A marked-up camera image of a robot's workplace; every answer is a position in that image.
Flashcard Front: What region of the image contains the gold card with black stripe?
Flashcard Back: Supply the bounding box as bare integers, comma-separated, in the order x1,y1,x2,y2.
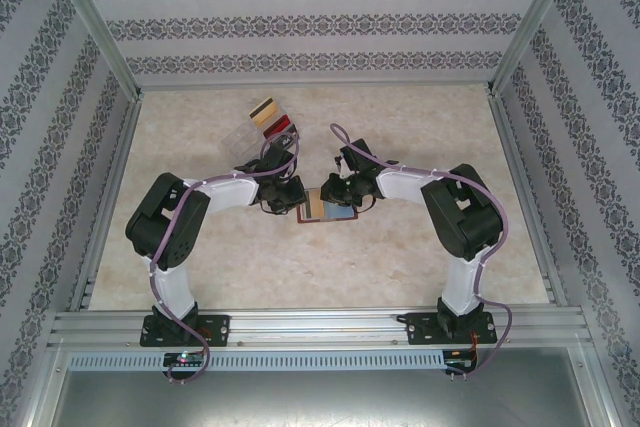
298,188,325,222
248,94,282,128

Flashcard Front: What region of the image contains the brown leather card holder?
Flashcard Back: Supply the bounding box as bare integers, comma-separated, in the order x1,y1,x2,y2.
295,186,360,225

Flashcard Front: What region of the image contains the red credit card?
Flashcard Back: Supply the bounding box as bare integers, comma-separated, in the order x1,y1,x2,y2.
260,114,295,139

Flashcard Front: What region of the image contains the light blue card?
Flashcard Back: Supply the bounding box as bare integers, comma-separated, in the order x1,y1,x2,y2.
323,201,354,221

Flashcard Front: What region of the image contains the clear acrylic card stand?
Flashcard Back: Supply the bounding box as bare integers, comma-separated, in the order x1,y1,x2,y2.
221,94,301,156

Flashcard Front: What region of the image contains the grey metal sheet shelf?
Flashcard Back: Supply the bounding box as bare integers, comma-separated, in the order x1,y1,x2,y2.
29,369,614,427

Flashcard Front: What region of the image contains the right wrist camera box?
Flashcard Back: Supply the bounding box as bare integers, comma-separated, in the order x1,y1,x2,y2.
333,146,351,178

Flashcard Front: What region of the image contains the aluminium mounting rail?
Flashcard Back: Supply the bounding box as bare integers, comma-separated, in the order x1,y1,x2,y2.
47,309,590,348

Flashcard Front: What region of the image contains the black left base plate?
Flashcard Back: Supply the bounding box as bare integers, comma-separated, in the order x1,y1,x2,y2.
139,314,232,348

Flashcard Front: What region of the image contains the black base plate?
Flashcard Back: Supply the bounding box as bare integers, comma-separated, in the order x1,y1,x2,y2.
139,314,232,348
404,311,499,347

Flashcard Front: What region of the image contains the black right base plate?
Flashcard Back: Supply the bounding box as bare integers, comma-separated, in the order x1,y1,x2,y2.
404,311,499,347

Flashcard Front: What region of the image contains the aluminium table side rail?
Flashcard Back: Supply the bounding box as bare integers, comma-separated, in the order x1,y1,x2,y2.
487,86,569,308
69,91,144,311

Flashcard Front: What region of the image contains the slotted grey cable duct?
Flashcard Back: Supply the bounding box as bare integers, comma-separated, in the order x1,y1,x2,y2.
67,349,446,373

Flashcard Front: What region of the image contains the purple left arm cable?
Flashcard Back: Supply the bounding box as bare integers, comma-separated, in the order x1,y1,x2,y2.
148,130,301,384

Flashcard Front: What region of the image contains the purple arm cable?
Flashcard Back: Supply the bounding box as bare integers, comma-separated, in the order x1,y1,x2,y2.
148,130,301,384
330,121,514,379

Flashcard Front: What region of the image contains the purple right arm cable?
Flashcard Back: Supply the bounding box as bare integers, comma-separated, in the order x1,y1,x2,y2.
330,121,514,379

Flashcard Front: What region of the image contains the aluminium frame post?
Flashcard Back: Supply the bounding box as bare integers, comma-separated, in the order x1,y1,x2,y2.
38,0,144,101
485,0,585,98

